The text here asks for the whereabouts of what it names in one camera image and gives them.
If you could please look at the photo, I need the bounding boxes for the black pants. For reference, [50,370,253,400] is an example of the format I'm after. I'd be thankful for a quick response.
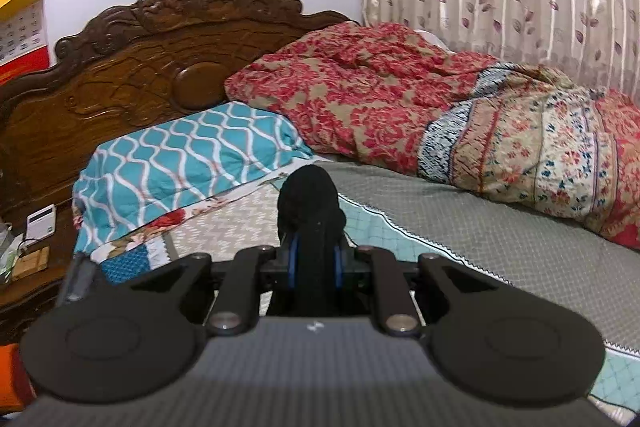
[277,165,346,260]

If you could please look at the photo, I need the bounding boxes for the patterned bed sheet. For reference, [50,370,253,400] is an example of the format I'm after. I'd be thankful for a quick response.
[74,161,639,425]

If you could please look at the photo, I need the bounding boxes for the red floral quilt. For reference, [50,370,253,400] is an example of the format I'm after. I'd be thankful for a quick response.
[224,22,639,249]

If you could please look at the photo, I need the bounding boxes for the teal patterned pillow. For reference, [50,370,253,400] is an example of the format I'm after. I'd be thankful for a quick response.
[73,102,314,254]

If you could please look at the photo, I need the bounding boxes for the carved wooden headboard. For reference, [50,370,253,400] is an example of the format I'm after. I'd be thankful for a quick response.
[1,0,343,222]

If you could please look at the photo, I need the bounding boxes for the white calculator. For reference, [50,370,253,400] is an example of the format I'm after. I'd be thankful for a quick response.
[25,204,56,243]

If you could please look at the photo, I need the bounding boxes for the wooden bedside table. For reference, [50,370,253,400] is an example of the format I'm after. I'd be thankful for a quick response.
[1,200,77,345]

